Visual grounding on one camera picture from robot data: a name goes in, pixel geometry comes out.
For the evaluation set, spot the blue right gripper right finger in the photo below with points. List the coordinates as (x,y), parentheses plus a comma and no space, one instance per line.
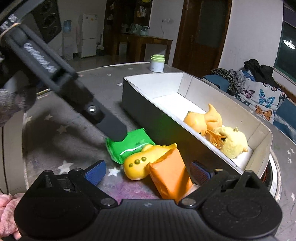
(199,173)

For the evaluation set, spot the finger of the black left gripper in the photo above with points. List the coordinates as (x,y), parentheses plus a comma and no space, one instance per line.
(106,122)

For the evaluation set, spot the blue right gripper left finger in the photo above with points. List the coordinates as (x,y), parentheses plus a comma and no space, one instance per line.
(96,172)

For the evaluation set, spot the green soft packet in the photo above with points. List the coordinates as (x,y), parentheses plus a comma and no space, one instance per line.
(133,143)

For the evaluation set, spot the orange soft packet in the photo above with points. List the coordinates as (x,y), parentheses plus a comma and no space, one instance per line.
(170,176)

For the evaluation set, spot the yellow submarine toy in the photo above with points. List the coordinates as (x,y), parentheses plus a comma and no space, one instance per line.
(134,165)

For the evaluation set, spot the grey gloved left hand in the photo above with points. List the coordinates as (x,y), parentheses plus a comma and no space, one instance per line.
(12,102)

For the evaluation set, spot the pink gloved right hand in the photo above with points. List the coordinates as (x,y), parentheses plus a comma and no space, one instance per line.
(8,206)

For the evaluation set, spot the pale yellow chick toy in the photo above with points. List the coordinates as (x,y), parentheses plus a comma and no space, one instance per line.
(230,141)

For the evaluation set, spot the orange duck toy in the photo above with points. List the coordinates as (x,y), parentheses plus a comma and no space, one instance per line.
(201,123)

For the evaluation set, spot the grey cardboard box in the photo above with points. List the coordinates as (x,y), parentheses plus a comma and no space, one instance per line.
(160,102)

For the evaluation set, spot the white refrigerator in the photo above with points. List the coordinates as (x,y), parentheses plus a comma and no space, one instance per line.
(87,35)

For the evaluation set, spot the round induction cooker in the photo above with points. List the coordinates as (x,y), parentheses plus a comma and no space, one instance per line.
(274,181)

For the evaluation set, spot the wooden side table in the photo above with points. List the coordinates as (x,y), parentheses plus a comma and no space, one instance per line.
(136,46)

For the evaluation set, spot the white jar green lid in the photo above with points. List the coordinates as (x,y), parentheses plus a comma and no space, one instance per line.
(157,63)

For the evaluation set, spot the butterfly print cushion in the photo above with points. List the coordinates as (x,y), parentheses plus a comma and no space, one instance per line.
(261,98)

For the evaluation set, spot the striped grey clothes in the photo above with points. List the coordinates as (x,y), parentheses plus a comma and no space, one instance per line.
(236,79)

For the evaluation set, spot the blue sofa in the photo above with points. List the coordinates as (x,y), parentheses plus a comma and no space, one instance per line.
(285,118)

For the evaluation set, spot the wooden shelf cabinet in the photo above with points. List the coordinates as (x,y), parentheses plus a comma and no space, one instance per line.
(124,17)

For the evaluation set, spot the black clothes pile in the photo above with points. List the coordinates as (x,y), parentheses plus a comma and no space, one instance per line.
(261,73)

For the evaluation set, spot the brown wooden door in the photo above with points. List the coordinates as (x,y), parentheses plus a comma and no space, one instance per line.
(202,35)

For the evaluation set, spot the dark window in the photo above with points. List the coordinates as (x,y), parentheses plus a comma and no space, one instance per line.
(286,60)

